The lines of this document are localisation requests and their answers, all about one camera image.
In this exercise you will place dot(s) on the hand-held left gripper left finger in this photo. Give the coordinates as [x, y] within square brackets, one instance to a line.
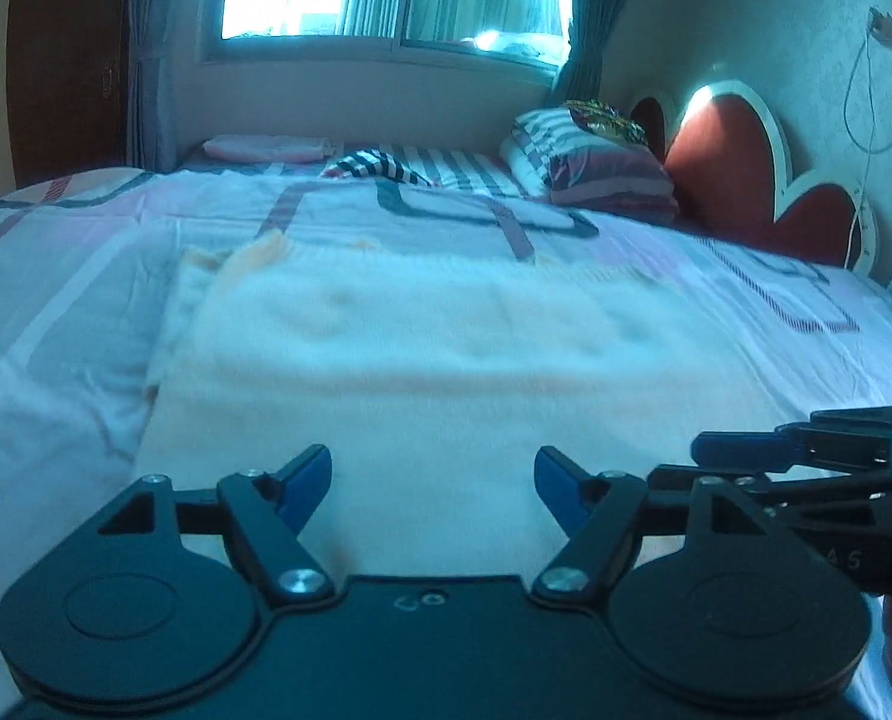
[309, 480]

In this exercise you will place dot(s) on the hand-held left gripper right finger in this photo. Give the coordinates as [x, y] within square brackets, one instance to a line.
[554, 487]

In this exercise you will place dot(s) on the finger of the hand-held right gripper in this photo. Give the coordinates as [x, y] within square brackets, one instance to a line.
[790, 481]
[738, 448]

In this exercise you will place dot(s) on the white fluffy towel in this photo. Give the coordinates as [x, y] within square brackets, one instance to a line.
[446, 390]

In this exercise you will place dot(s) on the red heart-shaped headboard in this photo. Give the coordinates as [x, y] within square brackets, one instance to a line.
[723, 165]

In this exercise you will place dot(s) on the patterned pink bed sheet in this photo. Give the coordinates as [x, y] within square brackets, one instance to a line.
[56, 315]

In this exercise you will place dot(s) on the striped pillow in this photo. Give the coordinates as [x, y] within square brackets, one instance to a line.
[588, 169]

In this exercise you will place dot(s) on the black white striped cloth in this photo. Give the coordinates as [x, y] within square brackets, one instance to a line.
[378, 167]

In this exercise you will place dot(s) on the striped mattress sheet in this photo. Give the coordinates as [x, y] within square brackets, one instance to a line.
[476, 171]

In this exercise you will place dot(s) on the pink folded cloth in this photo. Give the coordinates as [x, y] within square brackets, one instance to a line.
[266, 148]

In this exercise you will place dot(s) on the blue curtain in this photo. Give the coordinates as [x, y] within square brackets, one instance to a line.
[599, 22]
[161, 52]

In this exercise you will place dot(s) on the brown wooden wardrobe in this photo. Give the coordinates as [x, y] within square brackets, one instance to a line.
[63, 75]

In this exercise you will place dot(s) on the wall charger plug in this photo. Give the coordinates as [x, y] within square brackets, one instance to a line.
[886, 24]

